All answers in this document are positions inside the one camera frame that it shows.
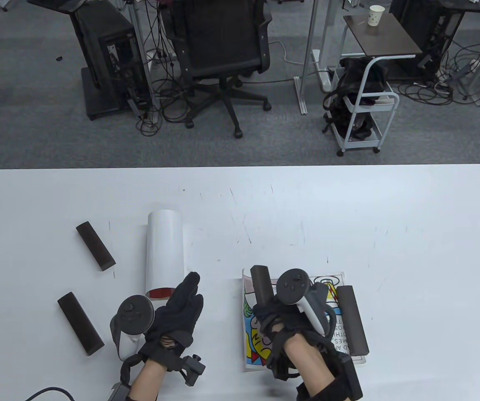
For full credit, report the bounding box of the person's right hand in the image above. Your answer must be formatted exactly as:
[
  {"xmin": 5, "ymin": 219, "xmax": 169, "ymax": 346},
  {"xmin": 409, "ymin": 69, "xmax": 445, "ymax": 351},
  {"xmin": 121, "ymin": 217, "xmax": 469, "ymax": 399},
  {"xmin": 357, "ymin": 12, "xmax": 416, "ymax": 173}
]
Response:
[{"xmin": 252, "ymin": 294, "xmax": 333, "ymax": 349}]

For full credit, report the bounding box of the person's left hand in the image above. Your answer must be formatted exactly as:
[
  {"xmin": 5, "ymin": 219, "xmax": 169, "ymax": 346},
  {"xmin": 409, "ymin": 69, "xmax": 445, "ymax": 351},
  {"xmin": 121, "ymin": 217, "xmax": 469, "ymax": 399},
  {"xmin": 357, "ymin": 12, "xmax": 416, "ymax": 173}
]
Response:
[{"xmin": 140, "ymin": 272, "xmax": 204, "ymax": 369}]

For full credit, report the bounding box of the cartoon pink character poster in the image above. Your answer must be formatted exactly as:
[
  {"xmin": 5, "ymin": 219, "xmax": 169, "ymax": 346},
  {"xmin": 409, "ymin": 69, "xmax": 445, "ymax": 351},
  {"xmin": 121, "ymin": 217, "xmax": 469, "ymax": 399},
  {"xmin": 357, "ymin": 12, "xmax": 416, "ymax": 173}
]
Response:
[{"xmin": 241, "ymin": 269, "xmax": 367, "ymax": 372}]

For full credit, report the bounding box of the dark brown bar paperweight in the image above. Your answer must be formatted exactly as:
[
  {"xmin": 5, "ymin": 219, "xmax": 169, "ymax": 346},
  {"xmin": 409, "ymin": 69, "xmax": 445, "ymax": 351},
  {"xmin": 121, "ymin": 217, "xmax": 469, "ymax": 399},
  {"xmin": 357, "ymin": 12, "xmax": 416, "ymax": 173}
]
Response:
[
  {"xmin": 76, "ymin": 221, "xmax": 116, "ymax": 272},
  {"xmin": 336, "ymin": 285, "xmax": 369, "ymax": 356},
  {"xmin": 57, "ymin": 292, "xmax": 105, "ymax": 356},
  {"xmin": 250, "ymin": 265, "xmax": 275, "ymax": 307}
]

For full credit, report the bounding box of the rainbow striped poster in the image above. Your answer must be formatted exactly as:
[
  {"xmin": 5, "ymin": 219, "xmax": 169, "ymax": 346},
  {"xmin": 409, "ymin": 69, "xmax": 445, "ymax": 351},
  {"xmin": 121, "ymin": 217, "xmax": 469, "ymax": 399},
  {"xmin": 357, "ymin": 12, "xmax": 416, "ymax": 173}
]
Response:
[{"xmin": 145, "ymin": 210, "xmax": 186, "ymax": 300}]

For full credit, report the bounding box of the grey and white controller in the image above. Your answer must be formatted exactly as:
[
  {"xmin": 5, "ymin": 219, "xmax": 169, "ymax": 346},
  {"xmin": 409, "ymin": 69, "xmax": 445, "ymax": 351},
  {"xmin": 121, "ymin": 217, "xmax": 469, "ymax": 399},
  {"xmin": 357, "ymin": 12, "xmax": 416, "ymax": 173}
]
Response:
[
  {"xmin": 110, "ymin": 295, "xmax": 156, "ymax": 360},
  {"xmin": 276, "ymin": 268, "xmax": 328, "ymax": 335}
]

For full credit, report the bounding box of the black labelled wrist box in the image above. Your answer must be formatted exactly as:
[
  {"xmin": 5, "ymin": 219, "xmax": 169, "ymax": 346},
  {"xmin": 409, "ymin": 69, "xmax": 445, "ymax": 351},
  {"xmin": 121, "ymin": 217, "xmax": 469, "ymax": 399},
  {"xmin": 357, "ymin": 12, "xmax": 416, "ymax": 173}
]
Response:
[{"xmin": 108, "ymin": 382, "xmax": 134, "ymax": 401}]

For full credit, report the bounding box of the white rolling cart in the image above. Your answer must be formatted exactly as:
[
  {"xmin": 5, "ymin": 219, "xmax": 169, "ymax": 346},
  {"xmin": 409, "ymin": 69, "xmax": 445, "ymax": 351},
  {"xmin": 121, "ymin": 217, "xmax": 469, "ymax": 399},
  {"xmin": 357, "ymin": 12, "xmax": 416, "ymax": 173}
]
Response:
[{"xmin": 332, "ymin": 54, "xmax": 400, "ymax": 157}]

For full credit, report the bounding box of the black bag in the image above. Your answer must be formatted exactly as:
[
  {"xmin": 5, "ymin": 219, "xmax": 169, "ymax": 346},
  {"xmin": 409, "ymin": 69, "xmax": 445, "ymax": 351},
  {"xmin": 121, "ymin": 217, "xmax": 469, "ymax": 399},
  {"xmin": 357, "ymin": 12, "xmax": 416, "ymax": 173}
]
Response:
[{"xmin": 323, "ymin": 58, "xmax": 391, "ymax": 140}]

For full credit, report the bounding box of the white desk leg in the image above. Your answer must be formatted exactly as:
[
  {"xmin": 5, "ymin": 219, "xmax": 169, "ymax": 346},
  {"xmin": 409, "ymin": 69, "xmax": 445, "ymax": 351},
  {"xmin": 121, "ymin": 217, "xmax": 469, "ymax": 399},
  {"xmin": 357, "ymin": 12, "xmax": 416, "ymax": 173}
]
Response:
[
  {"xmin": 312, "ymin": 0, "xmax": 337, "ymax": 93},
  {"xmin": 294, "ymin": 0, "xmax": 321, "ymax": 115}
]

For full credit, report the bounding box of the grey desk leg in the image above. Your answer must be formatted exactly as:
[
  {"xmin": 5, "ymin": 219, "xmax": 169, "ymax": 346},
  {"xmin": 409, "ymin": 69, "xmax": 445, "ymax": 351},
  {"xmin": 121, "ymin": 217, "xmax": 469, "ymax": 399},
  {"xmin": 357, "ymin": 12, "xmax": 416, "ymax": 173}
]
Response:
[{"xmin": 129, "ymin": 0, "xmax": 159, "ymax": 124}]

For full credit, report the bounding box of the black office chair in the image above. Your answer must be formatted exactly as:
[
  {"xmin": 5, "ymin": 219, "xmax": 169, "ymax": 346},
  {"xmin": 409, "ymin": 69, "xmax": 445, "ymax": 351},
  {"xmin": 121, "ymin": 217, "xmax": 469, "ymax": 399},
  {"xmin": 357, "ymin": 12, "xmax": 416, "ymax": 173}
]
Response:
[{"xmin": 163, "ymin": 0, "xmax": 274, "ymax": 139}]

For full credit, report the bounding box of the black computer tower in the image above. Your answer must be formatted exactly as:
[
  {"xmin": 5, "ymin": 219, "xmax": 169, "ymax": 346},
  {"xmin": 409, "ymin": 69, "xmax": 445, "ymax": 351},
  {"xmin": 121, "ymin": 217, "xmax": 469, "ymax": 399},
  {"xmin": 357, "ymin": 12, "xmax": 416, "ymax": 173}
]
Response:
[
  {"xmin": 391, "ymin": 0, "xmax": 466, "ymax": 80},
  {"xmin": 71, "ymin": 6, "xmax": 152, "ymax": 122}
]

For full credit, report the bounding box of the brown side table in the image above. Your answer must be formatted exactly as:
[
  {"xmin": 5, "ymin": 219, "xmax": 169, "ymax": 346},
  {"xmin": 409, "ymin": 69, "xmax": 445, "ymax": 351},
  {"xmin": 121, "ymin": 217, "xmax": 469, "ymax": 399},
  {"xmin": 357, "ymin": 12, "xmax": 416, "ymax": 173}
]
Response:
[{"xmin": 342, "ymin": 15, "xmax": 424, "ymax": 59}]

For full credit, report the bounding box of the white paper cup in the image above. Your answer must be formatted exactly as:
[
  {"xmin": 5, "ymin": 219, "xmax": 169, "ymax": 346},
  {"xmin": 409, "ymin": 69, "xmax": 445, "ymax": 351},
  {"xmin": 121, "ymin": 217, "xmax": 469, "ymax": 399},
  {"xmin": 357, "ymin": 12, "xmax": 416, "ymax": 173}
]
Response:
[{"xmin": 368, "ymin": 5, "xmax": 386, "ymax": 28}]

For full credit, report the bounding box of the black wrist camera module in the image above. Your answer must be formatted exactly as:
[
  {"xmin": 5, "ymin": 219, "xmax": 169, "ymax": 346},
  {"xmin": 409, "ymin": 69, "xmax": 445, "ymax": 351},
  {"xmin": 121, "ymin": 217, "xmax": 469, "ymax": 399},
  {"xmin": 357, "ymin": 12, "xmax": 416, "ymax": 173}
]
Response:
[
  {"xmin": 335, "ymin": 354, "xmax": 364, "ymax": 401},
  {"xmin": 167, "ymin": 354, "xmax": 206, "ymax": 387}
]

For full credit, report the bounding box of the black wrist strap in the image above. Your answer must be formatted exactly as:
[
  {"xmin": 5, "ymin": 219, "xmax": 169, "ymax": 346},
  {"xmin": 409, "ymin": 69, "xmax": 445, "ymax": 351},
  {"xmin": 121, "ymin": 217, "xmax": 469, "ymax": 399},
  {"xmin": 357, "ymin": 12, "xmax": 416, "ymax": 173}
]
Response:
[{"xmin": 296, "ymin": 368, "xmax": 362, "ymax": 401}]

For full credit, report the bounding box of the tangle of black cables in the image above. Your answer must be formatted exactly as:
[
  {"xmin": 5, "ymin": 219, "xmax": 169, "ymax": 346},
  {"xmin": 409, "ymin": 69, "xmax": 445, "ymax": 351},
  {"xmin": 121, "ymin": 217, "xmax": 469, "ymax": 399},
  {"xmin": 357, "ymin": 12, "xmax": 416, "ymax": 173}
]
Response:
[
  {"xmin": 135, "ymin": 0, "xmax": 192, "ymax": 136},
  {"xmin": 397, "ymin": 25, "xmax": 480, "ymax": 107}
]

